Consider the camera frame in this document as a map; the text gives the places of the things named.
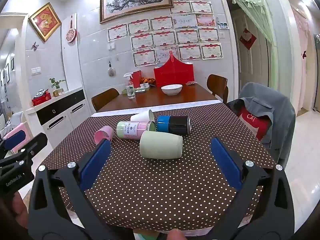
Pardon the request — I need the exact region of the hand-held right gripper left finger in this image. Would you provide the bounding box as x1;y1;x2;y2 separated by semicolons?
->
27;139;112;240

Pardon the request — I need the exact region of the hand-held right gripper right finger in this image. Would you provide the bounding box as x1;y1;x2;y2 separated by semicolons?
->
211;137;296;240

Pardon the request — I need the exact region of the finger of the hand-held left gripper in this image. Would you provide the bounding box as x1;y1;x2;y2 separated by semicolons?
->
0;129;27;153
0;132;48;168

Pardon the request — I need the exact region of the light green cup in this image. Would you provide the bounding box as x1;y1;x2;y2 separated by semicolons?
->
139;130;184;161

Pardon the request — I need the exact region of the pink cup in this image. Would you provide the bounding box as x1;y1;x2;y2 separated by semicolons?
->
94;126;115;146

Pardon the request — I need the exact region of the white cup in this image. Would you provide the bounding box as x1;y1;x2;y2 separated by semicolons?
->
130;109;156;126

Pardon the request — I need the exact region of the person's left hand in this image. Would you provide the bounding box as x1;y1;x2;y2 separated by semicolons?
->
10;192;29;230

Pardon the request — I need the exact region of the person's right hand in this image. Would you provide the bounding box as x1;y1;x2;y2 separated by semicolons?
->
167;229;186;240

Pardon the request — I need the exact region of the pink chair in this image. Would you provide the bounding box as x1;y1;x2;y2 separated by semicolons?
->
3;123;32;154

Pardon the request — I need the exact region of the white and black sideboard cabinet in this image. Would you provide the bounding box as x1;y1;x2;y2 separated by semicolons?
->
25;87;92;151

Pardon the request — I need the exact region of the red box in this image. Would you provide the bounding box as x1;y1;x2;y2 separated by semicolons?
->
31;89;52;106

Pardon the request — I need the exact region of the red printed cushion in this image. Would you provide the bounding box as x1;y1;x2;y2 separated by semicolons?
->
237;105;272;142

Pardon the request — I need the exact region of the pink and green can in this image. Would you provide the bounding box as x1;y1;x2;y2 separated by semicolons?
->
116;120;156;140

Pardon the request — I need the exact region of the small potted plant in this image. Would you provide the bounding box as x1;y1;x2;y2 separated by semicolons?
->
49;78;67;97

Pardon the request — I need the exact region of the brown polka dot tablecloth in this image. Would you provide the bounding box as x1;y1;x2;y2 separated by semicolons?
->
35;102;277;224

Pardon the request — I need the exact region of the brown wooden chair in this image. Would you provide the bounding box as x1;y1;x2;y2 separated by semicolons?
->
91;88;121;112
207;74;229;104

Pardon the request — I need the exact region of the blue and black can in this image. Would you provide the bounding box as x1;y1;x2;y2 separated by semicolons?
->
156;115;192;136

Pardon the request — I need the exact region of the grey jacket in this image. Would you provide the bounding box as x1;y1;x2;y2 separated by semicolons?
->
226;82;296;169

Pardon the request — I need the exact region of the wooden dining table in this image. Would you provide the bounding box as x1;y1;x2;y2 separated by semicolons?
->
96;83;223;113

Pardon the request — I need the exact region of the clear spray bottle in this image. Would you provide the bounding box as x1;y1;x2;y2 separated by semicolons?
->
124;72;136;99

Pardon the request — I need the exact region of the flat green box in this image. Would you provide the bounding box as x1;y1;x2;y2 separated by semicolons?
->
122;86;151;95

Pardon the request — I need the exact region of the white bowl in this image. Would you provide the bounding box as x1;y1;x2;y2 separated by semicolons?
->
160;84;183;96

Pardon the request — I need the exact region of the small red gift bag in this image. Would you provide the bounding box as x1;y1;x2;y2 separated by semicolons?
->
130;71;142;88

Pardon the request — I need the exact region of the white door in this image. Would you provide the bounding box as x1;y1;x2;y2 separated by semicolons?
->
233;12;269;91

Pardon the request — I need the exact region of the round red hanging ornament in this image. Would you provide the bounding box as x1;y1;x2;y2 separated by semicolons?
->
65;15;77;44

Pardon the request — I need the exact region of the red and gold framed picture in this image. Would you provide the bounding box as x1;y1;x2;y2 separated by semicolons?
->
28;2;62;42

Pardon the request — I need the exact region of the red diamond door decoration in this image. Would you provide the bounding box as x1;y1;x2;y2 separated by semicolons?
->
239;28;257;51

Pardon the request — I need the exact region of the pink curtain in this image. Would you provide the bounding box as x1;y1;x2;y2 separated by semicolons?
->
291;4;316;113

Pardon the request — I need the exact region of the green lace door curtain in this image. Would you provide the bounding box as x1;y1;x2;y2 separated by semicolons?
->
220;0;279;106

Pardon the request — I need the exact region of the framed blossom tree painting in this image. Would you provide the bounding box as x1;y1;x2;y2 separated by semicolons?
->
99;0;174;24

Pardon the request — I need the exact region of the group of wall certificates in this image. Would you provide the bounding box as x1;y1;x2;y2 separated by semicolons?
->
107;0;223;68

